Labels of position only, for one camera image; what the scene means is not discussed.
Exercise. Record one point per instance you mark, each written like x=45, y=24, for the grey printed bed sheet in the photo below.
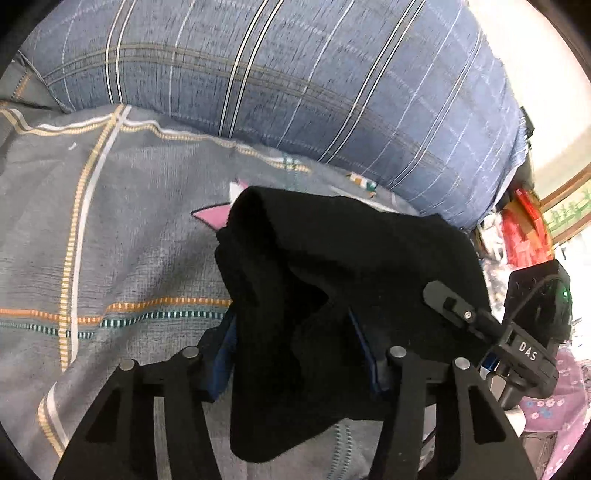
x=138, y=230

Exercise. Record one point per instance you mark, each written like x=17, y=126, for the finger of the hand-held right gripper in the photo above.
x=450, y=302

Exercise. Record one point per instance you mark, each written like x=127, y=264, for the black pants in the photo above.
x=332, y=244

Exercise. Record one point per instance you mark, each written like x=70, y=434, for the blue striped pillow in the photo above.
x=300, y=78

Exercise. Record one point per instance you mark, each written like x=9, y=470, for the purple floral cloth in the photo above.
x=561, y=406

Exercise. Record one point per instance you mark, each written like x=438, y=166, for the framed picture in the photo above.
x=570, y=210

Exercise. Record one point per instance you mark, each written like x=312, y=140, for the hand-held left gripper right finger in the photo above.
x=371, y=369

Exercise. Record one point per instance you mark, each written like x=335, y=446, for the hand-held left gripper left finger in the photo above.
x=225, y=364

